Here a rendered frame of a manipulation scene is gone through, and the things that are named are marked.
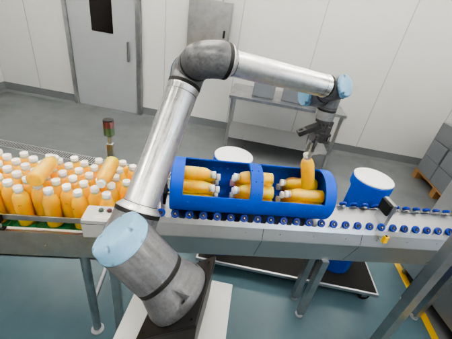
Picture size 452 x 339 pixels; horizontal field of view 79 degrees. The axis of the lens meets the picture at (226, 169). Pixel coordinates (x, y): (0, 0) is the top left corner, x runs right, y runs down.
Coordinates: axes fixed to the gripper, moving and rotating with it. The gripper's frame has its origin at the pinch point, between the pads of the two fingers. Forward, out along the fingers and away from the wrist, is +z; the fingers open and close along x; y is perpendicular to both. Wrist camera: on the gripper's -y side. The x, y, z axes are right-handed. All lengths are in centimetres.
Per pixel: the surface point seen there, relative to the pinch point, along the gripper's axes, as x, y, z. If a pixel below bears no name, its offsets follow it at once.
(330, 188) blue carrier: -9.0, 14.6, 13.9
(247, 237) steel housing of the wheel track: -13, -24, 49
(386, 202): 0, 59, 26
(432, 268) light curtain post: -33, 74, 43
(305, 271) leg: 6, 32, 98
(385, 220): -4, 60, 36
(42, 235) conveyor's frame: -22, -127, 48
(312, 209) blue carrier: -13.7, 6.4, 25.0
